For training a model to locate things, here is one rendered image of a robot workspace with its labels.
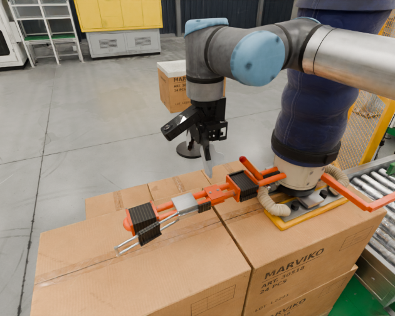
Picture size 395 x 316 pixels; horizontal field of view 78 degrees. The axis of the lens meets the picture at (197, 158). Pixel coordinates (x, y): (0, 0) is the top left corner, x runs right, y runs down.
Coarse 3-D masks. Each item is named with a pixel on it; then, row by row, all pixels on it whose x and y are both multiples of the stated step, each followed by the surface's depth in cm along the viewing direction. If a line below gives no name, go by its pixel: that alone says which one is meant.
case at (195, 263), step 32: (192, 192) 101; (96, 224) 87; (192, 224) 87; (64, 256) 77; (96, 256) 77; (128, 256) 77; (160, 256) 77; (192, 256) 77; (224, 256) 77; (64, 288) 69; (96, 288) 69; (128, 288) 69; (160, 288) 69; (192, 288) 69; (224, 288) 73
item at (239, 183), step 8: (232, 176) 86; (240, 176) 86; (248, 176) 86; (232, 184) 82; (240, 184) 83; (248, 184) 83; (256, 184) 83; (240, 192) 80; (248, 192) 81; (256, 192) 83; (240, 200) 81
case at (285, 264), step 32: (224, 224) 88; (256, 224) 87; (320, 224) 87; (352, 224) 87; (256, 256) 77; (288, 256) 79; (320, 256) 90; (352, 256) 105; (256, 288) 82; (288, 288) 95
